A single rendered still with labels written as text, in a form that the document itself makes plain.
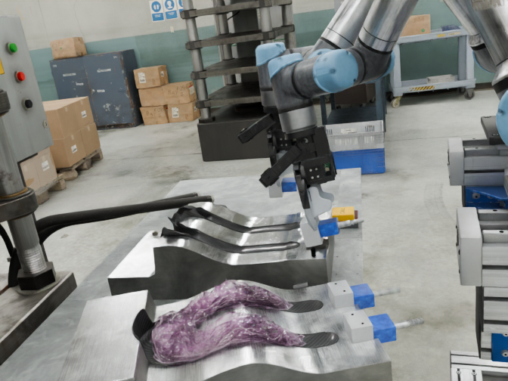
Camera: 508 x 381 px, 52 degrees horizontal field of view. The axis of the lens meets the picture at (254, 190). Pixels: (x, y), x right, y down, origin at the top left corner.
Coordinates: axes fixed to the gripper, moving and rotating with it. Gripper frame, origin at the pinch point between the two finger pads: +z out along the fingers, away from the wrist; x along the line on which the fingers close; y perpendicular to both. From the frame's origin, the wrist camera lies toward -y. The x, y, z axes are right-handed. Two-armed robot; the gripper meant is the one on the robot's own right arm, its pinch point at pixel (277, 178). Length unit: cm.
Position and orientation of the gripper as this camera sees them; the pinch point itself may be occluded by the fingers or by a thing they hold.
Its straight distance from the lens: 140.8
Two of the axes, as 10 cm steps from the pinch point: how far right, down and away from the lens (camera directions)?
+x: 1.8, -3.4, 9.2
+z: 1.3, 9.4, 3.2
